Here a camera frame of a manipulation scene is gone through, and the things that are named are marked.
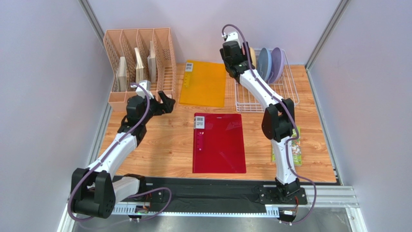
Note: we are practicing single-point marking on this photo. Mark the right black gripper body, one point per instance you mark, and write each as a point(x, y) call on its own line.
point(227, 53)

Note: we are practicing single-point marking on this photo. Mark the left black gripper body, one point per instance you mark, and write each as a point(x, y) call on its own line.
point(154, 108)

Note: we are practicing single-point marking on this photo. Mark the yellow plate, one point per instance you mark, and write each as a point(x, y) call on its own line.
point(253, 57)

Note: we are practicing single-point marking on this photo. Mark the blue plate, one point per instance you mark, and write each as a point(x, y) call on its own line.
point(264, 64)

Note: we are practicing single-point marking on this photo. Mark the purple plate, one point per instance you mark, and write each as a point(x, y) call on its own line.
point(278, 60)

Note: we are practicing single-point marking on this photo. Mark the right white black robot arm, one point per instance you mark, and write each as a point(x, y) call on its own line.
point(278, 124)

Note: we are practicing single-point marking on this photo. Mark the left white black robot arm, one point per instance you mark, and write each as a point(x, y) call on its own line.
point(94, 193)

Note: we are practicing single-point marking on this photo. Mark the orange plastic folder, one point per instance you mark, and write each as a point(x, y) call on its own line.
point(203, 84)

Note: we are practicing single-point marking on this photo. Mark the middle beige notebook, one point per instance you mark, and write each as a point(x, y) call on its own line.
point(139, 69)

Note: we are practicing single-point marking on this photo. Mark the beige notebook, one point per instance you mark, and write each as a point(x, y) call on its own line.
point(151, 59)
point(139, 69)
point(122, 75)

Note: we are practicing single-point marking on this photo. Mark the left beige notebook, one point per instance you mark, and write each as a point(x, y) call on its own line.
point(122, 75)

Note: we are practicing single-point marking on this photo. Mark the right beige notebook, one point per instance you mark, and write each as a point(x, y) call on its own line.
point(151, 59)

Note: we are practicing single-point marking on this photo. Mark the pink plastic file organizer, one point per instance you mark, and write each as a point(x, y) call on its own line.
point(121, 43)

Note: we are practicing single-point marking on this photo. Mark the red plastic folder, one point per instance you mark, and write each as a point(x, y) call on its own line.
point(218, 144)

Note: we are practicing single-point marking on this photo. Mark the black base mat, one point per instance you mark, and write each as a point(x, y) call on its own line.
point(194, 195)

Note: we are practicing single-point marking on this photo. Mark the green treehouse book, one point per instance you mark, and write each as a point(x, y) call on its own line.
point(296, 150)

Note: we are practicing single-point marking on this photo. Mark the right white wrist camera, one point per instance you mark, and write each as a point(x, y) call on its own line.
point(231, 36)

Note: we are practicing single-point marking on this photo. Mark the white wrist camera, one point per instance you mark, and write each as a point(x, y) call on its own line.
point(231, 36)
point(143, 89)

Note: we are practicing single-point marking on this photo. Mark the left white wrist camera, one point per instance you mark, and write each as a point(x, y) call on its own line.
point(143, 89)

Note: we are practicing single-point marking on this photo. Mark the white wire dish rack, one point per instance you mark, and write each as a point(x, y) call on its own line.
point(253, 94)

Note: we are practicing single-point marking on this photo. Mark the aluminium rail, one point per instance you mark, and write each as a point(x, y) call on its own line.
point(310, 197)

